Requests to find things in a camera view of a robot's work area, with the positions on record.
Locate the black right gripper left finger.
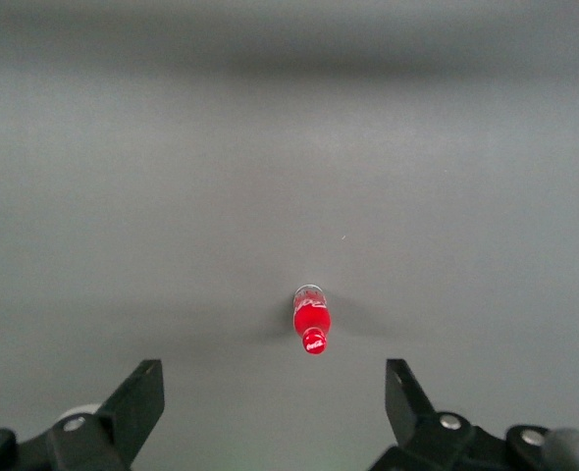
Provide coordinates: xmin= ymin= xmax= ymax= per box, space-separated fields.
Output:
xmin=0 ymin=358 xmax=166 ymax=471

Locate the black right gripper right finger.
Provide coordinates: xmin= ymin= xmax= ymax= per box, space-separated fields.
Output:
xmin=370 ymin=357 xmax=579 ymax=471

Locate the red cola bottle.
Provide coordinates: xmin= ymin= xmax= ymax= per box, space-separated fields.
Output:
xmin=291 ymin=283 xmax=332 ymax=356

